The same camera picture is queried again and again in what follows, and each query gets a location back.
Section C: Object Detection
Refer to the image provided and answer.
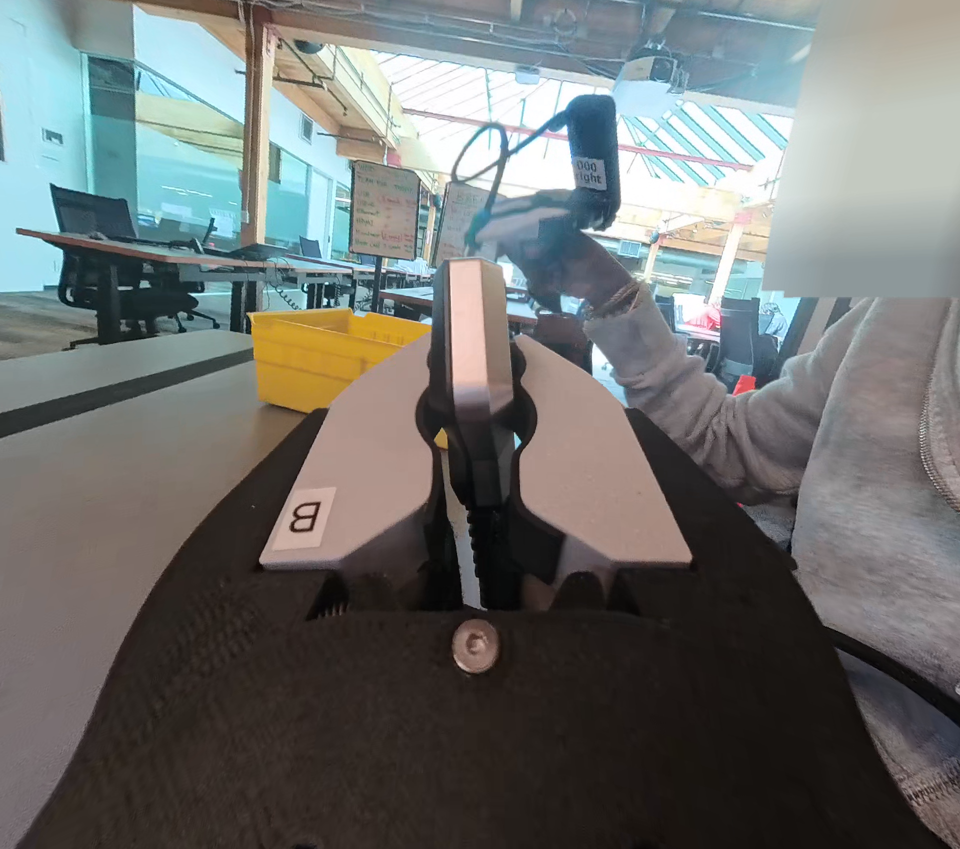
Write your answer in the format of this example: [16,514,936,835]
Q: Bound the silver metal adapter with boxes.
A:
[430,256,526,513]

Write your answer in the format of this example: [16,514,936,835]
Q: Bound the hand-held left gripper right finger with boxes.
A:
[514,335,693,577]

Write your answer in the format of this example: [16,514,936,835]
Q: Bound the small written whiteboard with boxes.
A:
[433,180,513,267]

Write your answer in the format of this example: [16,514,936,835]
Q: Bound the person's grey hoodie torso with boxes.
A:
[787,297,960,849]

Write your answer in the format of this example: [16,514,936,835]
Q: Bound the yellow plastic bin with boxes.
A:
[247,307,451,449]

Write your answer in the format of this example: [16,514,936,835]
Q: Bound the thick black cable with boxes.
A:
[825,627,960,727]

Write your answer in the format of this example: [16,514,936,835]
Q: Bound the black hdmi cable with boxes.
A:
[448,111,573,246]

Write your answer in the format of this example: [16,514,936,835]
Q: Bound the large written whiteboard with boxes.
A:
[348,159,422,262]

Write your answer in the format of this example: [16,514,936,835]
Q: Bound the person's right hand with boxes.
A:
[478,187,645,321]

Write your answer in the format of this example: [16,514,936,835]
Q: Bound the wooden support post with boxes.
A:
[240,22,276,334]

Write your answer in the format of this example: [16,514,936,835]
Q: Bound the ceiling projector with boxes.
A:
[610,42,689,117]

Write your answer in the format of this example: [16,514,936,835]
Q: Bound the person's right forearm grey sleeve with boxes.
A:
[585,282,834,499]

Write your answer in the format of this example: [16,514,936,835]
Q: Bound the black office chair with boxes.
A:
[48,183,220,349]

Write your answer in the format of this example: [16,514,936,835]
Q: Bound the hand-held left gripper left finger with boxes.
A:
[258,331,438,573]

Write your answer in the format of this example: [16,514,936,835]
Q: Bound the wooden office desk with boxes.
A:
[15,226,358,340]

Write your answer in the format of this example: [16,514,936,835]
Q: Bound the beaded bracelet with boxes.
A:
[583,279,646,322]

